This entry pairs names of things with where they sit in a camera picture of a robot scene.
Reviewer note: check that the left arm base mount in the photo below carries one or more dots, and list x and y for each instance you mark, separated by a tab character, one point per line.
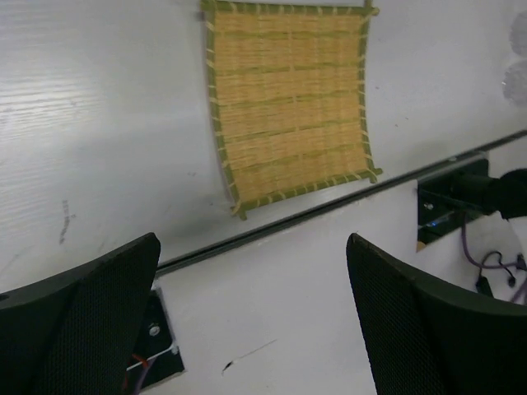
156	355

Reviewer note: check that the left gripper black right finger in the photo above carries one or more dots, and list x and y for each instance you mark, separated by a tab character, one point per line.
424	335

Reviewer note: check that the clear plastic cup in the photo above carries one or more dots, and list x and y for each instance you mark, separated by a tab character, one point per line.
518	34

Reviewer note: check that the woven bamboo mat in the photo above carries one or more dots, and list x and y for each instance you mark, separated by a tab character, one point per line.
287	97

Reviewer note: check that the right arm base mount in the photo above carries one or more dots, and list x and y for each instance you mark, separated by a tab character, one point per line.
452	197

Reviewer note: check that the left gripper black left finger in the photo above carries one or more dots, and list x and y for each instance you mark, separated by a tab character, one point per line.
74	332

